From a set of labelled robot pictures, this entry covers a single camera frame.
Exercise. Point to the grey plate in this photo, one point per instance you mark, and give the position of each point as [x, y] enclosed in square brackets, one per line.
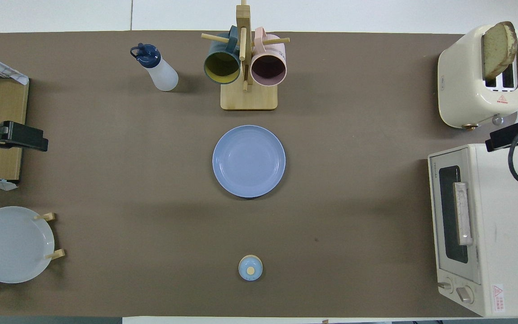
[11, 245]

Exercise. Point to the cream two-slot toaster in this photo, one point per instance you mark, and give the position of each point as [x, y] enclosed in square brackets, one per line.
[461, 85]

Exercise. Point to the brown table mat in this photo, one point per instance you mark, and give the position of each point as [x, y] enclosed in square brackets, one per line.
[151, 180]

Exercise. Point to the blue dinner plate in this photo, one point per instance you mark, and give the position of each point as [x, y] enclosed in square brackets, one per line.
[248, 161]

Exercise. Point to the wooden shelf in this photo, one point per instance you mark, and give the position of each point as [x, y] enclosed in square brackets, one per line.
[0, 103]

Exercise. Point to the white toaster oven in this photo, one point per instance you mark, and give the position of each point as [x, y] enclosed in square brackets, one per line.
[506, 234]

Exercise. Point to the small blue wooden knob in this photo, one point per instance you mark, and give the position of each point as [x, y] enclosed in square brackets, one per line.
[250, 268]

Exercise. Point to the pink ribbed mug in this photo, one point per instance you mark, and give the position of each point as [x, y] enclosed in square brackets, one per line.
[268, 69]

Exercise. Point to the squeeze bottle with navy cap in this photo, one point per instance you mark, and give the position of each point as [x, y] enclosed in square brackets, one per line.
[162, 72]

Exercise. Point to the wooden mug tree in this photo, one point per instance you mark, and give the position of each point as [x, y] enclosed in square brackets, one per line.
[249, 96]

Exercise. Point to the toasted bread slice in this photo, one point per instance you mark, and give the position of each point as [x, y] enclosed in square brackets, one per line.
[498, 49]

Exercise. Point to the wooden plate rack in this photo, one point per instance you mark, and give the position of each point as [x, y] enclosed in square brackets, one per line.
[50, 217]

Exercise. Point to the dark teal mug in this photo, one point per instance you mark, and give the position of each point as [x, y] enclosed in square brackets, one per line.
[221, 67]

